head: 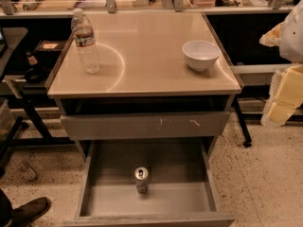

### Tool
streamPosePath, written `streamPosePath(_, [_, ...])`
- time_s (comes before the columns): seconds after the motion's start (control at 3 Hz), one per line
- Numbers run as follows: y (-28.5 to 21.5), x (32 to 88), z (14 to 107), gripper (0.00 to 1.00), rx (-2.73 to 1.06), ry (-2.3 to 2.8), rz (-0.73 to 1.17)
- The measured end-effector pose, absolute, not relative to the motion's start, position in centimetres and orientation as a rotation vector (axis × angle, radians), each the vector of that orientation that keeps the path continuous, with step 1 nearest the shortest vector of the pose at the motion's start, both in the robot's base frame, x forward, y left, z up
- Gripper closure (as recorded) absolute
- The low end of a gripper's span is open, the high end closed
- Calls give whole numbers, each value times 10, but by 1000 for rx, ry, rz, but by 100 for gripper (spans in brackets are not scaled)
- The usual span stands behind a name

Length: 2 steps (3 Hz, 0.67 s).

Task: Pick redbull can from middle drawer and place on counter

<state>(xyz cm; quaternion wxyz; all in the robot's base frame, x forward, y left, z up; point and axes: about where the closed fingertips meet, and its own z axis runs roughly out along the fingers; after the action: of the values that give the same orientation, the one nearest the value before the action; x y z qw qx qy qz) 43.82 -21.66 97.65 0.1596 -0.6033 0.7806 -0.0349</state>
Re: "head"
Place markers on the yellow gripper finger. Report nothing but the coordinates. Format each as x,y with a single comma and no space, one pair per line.
285,96
272,37

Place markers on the silver redbull can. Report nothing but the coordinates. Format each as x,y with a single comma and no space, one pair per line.
141,175

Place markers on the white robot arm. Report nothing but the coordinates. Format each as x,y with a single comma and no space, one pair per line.
291,36

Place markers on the closed grey top drawer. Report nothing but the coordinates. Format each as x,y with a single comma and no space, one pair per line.
144,125

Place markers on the grey drawer cabinet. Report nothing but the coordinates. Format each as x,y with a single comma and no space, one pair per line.
143,70

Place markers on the open grey middle drawer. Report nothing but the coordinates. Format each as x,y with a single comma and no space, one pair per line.
181,192

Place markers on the black table leg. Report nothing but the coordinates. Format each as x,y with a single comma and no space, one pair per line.
247,138

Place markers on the white bowl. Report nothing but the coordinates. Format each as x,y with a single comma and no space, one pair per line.
200,55

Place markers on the clear plastic water bottle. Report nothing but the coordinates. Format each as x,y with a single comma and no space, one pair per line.
84,37

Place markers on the brown shoe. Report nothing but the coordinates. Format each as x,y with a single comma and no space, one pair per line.
25,214

